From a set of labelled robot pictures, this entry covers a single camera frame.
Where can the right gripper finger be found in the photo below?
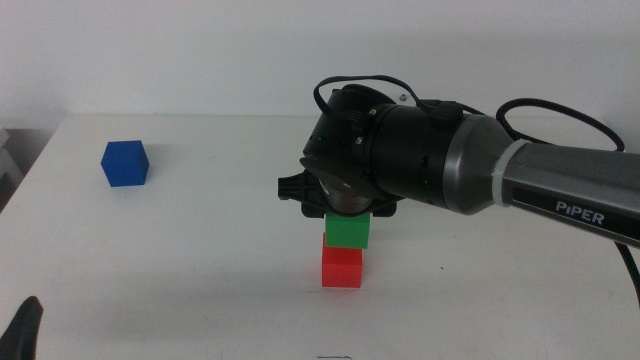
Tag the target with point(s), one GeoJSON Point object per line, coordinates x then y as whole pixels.
{"type": "Point", "coordinates": [312, 208]}
{"type": "Point", "coordinates": [385, 209]}

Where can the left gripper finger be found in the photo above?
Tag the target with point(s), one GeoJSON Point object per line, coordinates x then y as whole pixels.
{"type": "Point", "coordinates": [22, 332]}

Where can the green cube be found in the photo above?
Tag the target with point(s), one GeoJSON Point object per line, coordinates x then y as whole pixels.
{"type": "Point", "coordinates": [348, 231]}

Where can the red cube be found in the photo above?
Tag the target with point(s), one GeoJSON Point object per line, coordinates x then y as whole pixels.
{"type": "Point", "coordinates": [342, 270]}

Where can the blue cube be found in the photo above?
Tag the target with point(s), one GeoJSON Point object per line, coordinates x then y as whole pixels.
{"type": "Point", "coordinates": [125, 165]}

